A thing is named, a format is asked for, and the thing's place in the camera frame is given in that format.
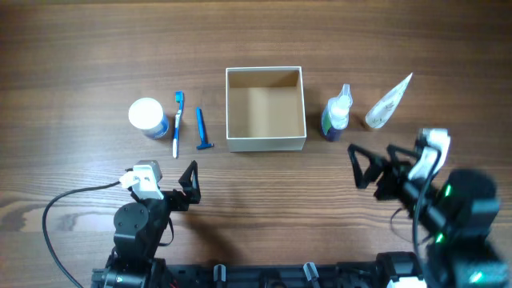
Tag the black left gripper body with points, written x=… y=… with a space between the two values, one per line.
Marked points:
x=175 y=201

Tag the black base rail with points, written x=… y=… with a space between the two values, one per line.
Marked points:
x=350 y=274

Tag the blue disposable razor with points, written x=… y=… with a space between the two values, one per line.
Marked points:
x=202 y=131

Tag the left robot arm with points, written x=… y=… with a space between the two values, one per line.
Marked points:
x=139 y=227

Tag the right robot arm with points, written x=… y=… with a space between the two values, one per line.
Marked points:
x=458 y=216

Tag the white squeeze tube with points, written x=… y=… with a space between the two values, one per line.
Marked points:
x=381 y=112

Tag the clear spray bottle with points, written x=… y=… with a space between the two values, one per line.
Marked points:
x=335 y=117

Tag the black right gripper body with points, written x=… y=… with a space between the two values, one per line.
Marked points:
x=394 y=187

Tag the white cardboard box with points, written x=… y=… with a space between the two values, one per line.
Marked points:
x=265 y=109

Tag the cotton swab tub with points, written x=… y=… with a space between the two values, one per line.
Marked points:
x=147 y=115

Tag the blue white toothbrush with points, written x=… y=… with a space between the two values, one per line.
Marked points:
x=179 y=97

